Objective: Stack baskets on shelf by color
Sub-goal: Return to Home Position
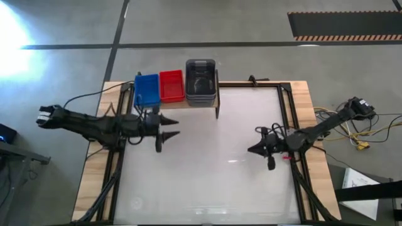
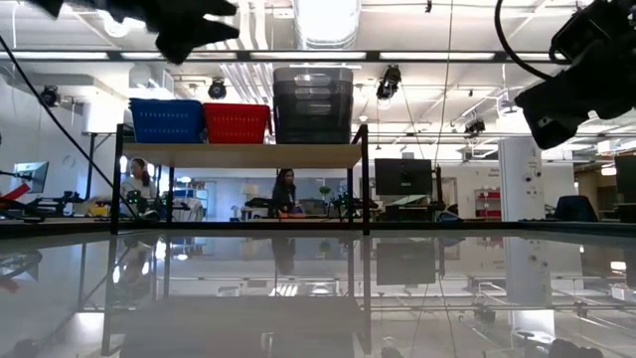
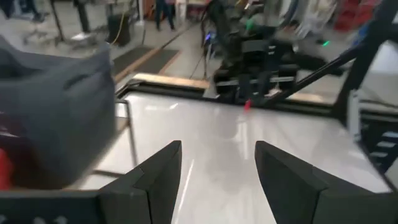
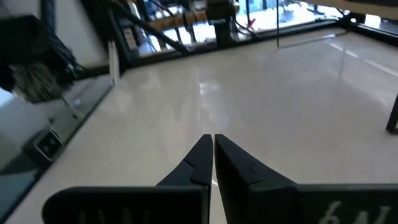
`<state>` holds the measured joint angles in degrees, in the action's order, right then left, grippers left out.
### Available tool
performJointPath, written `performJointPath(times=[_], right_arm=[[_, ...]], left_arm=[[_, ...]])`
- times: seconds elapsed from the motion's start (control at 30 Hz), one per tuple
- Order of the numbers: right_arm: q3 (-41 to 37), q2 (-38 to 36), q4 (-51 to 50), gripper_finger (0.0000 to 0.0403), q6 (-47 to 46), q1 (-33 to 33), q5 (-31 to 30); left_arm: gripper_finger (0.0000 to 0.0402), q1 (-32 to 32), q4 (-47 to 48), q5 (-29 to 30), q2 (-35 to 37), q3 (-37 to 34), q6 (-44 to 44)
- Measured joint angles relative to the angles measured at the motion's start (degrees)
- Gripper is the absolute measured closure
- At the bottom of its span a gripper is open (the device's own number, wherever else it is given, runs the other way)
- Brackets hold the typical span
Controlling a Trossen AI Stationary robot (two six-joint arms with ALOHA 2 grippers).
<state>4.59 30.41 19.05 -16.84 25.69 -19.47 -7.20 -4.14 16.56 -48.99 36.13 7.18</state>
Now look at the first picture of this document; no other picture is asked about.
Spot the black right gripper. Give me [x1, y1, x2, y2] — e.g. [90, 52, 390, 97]
[247, 126, 285, 171]

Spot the black device with blue light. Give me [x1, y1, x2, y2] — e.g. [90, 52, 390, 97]
[0, 123, 18, 145]

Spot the black aluminium table frame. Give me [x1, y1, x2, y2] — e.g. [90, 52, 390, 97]
[70, 80, 342, 226]

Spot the yellow cable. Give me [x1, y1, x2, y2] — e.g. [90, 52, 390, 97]
[313, 108, 402, 148]

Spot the black hazard-striped floor mat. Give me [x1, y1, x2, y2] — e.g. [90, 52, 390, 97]
[287, 11, 402, 42]

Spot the white glossy table sheet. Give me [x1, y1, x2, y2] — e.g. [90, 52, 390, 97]
[113, 87, 302, 225]

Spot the black flat bar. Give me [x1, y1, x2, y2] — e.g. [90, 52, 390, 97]
[334, 180, 402, 202]

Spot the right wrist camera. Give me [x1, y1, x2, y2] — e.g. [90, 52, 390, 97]
[268, 137, 282, 151]

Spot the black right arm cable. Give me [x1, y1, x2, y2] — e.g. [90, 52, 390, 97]
[254, 122, 287, 136]

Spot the white paper sheet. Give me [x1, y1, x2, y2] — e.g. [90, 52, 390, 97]
[339, 168, 381, 221]

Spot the wooden shelf with black legs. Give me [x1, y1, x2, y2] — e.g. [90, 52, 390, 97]
[133, 69, 220, 120]

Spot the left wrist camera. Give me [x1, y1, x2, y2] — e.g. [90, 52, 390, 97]
[141, 116, 155, 132]

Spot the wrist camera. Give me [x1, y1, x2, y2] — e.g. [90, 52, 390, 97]
[141, 116, 155, 132]
[268, 137, 282, 151]

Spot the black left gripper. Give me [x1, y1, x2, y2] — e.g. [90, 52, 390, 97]
[138, 105, 180, 154]

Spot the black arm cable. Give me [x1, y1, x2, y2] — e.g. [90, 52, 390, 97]
[62, 80, 136, 109]
[254, 122, 287, 136]

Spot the black clamp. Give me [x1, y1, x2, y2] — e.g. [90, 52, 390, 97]
[247, 74, 271, 87]

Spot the dark gray side cabinet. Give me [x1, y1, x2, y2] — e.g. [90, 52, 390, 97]
[327, 163, 402, 226]

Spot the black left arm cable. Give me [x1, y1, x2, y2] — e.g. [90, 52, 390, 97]
[62, 80, 136, 109]

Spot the gray metal stand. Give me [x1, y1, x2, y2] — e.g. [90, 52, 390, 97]
[0, 141, 52, 226]

